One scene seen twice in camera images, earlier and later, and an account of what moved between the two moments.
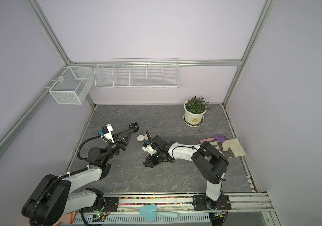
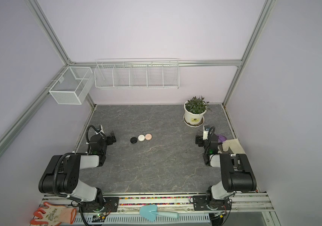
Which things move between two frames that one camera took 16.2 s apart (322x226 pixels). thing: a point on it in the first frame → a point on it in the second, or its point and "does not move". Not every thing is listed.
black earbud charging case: x=134 y=126 → x=133 y=140
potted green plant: x=195 y=108 does not move
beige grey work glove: x=229 y=148 does not move
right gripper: x=150 y=163 → x=199 y=140
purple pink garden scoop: x=219 y=137 does not move
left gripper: x=120 y=141 → x=110 y=141
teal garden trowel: x=150 y=212 does not move
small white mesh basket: x=74 y=86 does not move
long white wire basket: x=136 y=73 does not move
